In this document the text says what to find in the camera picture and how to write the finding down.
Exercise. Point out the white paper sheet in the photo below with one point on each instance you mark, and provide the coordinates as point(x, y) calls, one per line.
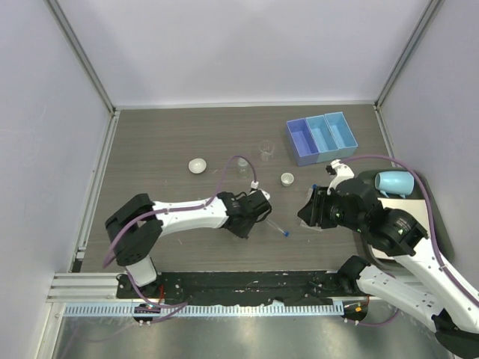
point(416, 207)

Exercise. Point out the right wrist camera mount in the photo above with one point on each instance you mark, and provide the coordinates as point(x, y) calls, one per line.
point(339, 172)

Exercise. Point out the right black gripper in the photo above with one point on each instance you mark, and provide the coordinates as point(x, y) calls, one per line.
point(313, 212)

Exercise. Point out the light blue right bin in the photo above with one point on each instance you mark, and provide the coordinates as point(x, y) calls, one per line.
point(342, 134)

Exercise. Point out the dark green tray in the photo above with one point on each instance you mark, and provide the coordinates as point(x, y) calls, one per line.
point(442, 237)

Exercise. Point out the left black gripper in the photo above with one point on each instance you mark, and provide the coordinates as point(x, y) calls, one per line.
point(244, 232)

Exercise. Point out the small white crucible cup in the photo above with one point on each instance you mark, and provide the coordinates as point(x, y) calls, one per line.
point(287, 179)

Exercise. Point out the white ceramic bowl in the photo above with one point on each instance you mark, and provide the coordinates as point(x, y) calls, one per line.
point(197, 166)

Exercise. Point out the slotted cable duct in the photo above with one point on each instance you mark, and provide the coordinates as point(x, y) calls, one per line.
point(137, 310)

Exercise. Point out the light blue bin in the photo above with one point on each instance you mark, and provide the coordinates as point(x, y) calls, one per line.
point(323, 138)
point(342, 134)

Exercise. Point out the light blue middle bin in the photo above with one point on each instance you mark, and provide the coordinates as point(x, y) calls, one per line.
point(323, 138)

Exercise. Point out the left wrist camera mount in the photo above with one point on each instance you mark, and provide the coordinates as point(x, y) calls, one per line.
point(255, 187)

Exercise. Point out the small glass bottle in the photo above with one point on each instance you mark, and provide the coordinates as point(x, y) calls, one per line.
point(243, 168)

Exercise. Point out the purple-blue plastic bin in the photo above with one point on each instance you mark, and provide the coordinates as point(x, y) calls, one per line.
point(305, 151)

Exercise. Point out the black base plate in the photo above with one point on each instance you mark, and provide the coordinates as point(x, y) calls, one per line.
point(250, 288)

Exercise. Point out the light blue mug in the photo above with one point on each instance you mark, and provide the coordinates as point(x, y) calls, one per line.
point(400, 183)

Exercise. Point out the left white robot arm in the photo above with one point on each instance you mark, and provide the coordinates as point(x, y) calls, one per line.
point(134, 229)

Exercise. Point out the glass beaker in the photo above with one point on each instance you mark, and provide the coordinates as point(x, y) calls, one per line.
point(267, 149)

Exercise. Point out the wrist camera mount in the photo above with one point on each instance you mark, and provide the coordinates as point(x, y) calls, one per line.
point(255, 187)
point(339, 172)

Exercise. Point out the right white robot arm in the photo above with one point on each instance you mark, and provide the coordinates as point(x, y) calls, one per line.
point(448, 307)

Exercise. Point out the clear plastic tube rack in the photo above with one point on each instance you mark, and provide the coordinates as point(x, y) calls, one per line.
point(302, 223)

